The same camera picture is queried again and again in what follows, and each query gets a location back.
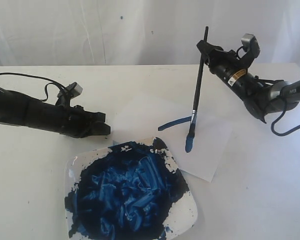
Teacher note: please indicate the white paper sheet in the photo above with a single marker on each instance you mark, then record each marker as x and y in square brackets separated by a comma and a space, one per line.
[140, 118]

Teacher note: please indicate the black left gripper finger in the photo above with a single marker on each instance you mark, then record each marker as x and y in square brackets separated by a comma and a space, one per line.
[98, 129]
[97, 117]

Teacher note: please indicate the white square plate blue paint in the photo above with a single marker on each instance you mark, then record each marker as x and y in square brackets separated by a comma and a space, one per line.
[130, 191]

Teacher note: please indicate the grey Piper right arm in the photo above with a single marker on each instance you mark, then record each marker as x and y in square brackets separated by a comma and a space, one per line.
[259, 96]

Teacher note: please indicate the white backdrop cloth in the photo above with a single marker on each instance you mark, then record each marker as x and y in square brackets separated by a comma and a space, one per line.
[142, 32]

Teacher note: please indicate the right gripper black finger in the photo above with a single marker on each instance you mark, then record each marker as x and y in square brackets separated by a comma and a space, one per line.
[206, 48]

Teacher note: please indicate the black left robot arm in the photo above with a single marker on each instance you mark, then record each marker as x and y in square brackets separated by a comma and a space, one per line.
[19, 109]

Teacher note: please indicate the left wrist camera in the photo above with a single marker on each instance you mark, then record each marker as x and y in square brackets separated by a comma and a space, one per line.
[73, 90]

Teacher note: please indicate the black paintbrush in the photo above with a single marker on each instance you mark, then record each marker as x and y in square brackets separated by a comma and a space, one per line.
[192, 128]

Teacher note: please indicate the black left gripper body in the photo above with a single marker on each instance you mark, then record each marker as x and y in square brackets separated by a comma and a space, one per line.
[74, 122]

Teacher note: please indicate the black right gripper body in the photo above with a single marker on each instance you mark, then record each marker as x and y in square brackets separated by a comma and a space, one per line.
[231, 70]

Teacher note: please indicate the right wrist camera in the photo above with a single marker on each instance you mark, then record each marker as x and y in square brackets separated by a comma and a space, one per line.
[250, 47]

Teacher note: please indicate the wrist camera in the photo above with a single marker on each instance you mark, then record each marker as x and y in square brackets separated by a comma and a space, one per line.
[250, 47]
[73, 90]

